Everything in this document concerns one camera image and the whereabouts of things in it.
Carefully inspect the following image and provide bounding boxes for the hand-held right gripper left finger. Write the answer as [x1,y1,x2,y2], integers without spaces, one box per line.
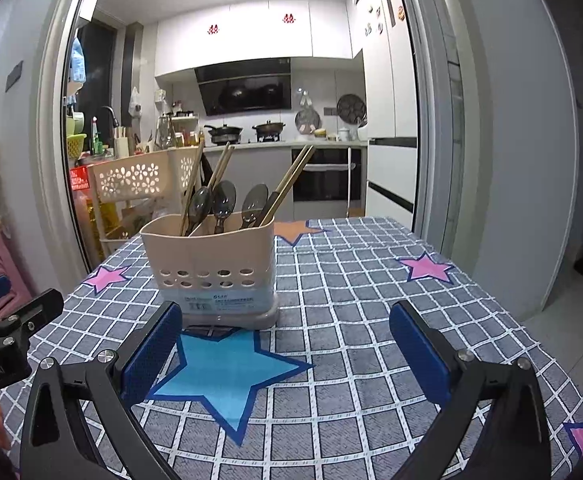
[18,301,184,480]

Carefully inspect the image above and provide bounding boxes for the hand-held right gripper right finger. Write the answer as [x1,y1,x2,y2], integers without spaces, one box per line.
[389,300,567,480]

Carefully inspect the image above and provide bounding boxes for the beige plastic utensil holder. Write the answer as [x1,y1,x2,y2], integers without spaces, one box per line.
[138,212,278,331]

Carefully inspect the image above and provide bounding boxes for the dark clear plastic spoon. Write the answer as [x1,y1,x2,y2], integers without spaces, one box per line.
[241,183,269,228]
[186,186,213,236]
[257,191,282,226]
[212,180,237,235]

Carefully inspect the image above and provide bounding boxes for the grey checked star tablecloth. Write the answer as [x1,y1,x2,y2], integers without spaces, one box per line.
[0,216,583,480]

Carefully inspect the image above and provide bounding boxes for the yellow cooking oil bottle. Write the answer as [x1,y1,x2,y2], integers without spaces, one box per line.
[74,195,104,241]

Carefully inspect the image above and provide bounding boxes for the red plastic basket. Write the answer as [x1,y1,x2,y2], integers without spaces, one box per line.
[70,164,94,191]

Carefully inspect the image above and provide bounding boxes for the beige flower-hole storage trolley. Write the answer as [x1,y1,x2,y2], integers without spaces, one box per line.
[87,146,202,256]

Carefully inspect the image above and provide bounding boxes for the black built-in oven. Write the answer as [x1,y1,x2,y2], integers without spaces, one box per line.
[291,147,363,201]

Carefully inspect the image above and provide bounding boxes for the black wok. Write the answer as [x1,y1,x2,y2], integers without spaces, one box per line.
[204,124,244,145]

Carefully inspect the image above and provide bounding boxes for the black lidded pot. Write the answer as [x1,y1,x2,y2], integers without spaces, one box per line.
[252,120,287,142]

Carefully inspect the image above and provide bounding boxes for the round dark mould pan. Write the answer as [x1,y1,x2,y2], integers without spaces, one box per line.
[336,94,368,125]

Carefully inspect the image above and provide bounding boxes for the round hanging strainer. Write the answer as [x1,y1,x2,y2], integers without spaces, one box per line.
[295,107,321,133]

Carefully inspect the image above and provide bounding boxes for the white refrigerator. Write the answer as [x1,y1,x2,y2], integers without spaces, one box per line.
[354,0,419,231]

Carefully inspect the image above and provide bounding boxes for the black range hood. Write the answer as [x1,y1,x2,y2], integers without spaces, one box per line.
[194,57,292,116]

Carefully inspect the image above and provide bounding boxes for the white upper cabinets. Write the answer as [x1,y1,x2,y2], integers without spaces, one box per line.
[154,0,355,78]

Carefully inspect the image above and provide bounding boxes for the dark wall switch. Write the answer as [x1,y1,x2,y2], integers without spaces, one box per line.
[5,60,24,93]

